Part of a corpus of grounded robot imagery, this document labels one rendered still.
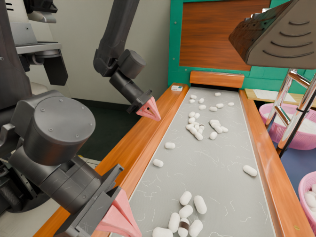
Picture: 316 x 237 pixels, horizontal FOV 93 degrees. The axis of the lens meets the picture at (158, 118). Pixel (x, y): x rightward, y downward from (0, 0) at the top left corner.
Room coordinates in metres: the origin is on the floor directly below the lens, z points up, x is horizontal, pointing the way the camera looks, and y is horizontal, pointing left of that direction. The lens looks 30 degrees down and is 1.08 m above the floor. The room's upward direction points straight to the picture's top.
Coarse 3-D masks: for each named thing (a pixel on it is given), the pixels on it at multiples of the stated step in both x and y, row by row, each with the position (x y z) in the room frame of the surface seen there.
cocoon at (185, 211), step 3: (183, 207) 0.18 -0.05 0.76; (186, 207) 0.18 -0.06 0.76; (189, 207) 0.18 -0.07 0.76; (180, 210) 0.17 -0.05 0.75; (183, 210) 0.17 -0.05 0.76; (186, 210) 0.17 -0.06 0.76; (189, 210) 0.17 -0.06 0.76; (192, 210) 0.18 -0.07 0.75; (180, 213) 0.17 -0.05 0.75; (183, 213) 0.17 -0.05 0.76; (186, 213) 0.17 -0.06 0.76; (189, 213) 0.17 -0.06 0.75; (180, 216) 0.17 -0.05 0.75; (183, 216) 0.16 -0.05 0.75; (186, 216) 0.16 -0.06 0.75
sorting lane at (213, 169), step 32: (224, 96) 0.84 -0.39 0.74; (160, 160) 0.33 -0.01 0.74; (192, 160) 0.33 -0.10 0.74; (224, 160) 0.33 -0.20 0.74; (160, 192) 0.22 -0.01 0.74; (192, 192) 0.22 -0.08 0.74; (224, 192) 0.22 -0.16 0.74; (256, 192) 0.22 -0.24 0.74; (160, 224) 0.15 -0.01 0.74; (224, 224) 0.15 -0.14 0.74; (256, 224) 0.15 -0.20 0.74
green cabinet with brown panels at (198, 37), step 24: (192, 0) 1.01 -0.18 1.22; (216, 0) 0.97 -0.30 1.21; (240, 0) 0.94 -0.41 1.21; (264, 0) 0.90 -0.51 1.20; (288, 0) 0.86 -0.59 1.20; (192, 24) 1.02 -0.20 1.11; (216, 24) 0.97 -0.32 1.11; (192, 48) 1.01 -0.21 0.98; (216, 48) 0.97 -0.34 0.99; (240, 72) 0.90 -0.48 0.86; (264, 72) 0.87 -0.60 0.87; (312, 72) 0.79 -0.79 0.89
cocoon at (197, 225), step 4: (196, 220) 0.16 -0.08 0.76; (192, 224) 0.15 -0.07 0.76; (196, 224) 0.15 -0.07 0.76; (200, 224) 0.15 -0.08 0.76; (192, 228) 0.14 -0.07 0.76; (196, 228) 0.14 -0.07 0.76; (200, 228) 0.14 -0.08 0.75; (192, 232) 0.13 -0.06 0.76; (196, 232) 0.13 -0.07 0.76; (192, 236) 0.13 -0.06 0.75; (196, 236) 0.13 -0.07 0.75
